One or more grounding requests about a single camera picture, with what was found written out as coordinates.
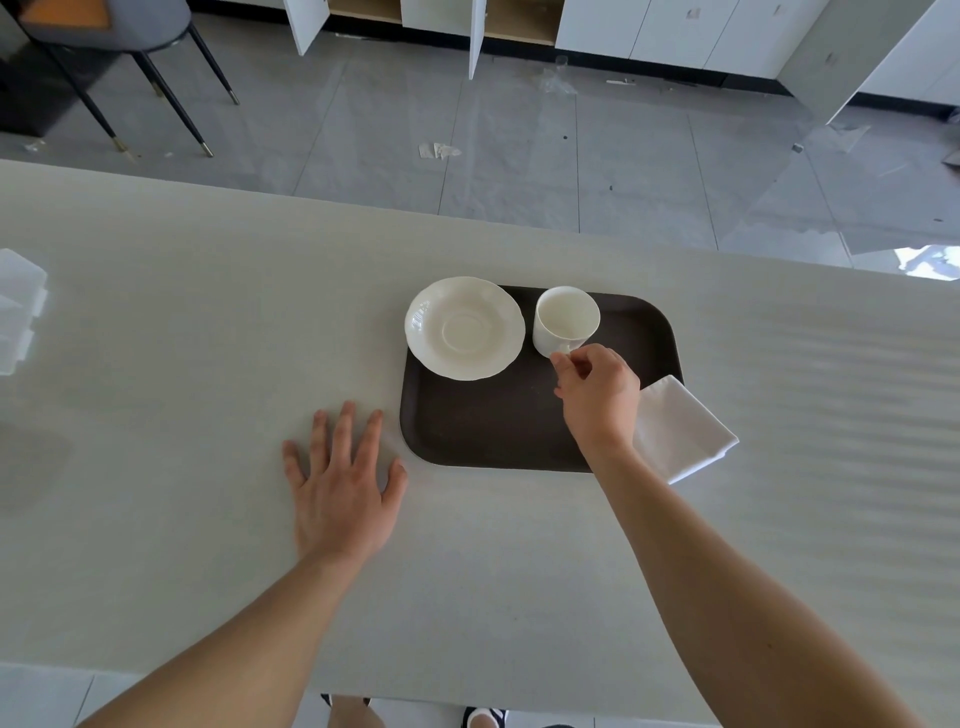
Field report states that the person's right hand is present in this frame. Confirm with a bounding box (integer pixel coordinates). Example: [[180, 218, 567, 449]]
[[550, 343, 643, 456]]

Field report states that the white cabinet row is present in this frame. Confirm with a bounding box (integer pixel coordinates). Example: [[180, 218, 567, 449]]
[[283, 0, 960, 125]]

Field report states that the dark brown serving tray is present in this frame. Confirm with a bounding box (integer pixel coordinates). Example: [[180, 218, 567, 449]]
[[399, 284, 684, 474]]

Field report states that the white open cabinet door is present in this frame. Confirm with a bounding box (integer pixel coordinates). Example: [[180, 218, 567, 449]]
[[778, 0, 940, 126], [283, 0, 332, 58], [468, 0, 490, 81]]

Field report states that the person's left foot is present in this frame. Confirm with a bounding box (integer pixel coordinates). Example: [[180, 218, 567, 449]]
[[321, 693, 374, 728]]

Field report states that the translucent plastic container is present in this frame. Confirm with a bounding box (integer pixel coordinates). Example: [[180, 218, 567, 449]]
[[0, 248, 51, 377]]

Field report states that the white ceramic cup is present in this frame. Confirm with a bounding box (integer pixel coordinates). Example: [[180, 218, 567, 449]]
[[532, 285, 601, 359]]

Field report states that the white scalloped saucer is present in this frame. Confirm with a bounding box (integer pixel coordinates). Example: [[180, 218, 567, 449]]
[[405, 276, 527, 381]]

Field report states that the white folded napkin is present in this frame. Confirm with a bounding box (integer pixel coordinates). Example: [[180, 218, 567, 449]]
[[631, 375, 741, 486]]

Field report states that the person's left hand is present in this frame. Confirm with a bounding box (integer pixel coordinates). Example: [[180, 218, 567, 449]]
[[282, 401, 410, 565]]

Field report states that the person's right forearm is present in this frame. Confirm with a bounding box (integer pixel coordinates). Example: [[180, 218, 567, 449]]
[[582, 433, 955, 728]]

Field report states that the person's left forearm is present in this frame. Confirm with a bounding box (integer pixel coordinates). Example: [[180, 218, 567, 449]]
[[78, 551, 378, 728]]

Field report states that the clear plastic wrap scrap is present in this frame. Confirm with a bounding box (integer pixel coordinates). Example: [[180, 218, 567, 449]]
[[538, 54, 580, 96]]

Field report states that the grey chair with black legs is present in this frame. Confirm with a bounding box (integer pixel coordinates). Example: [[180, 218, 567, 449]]
[[16, 0, 242, 164]]

